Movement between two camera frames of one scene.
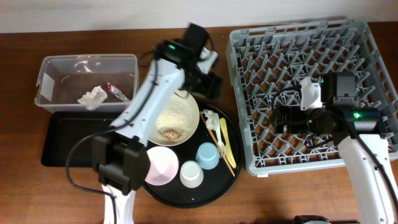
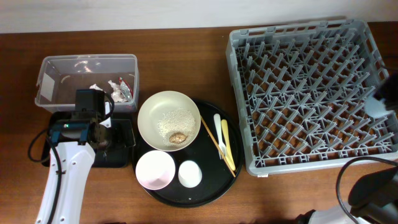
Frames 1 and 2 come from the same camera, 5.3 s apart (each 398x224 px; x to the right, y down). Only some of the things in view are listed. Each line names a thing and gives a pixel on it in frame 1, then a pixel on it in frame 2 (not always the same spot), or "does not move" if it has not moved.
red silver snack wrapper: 117,92 → 125,89
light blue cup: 208,155 → 376,107
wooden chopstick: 217,145 does not move
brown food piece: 171,134 → 177,138
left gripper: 207,82 → 119,141
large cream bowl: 178,121 does not move
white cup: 191,174 does not move
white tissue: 212,121 → 116,95
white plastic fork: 221,144 does not move
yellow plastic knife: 228,150 does not move
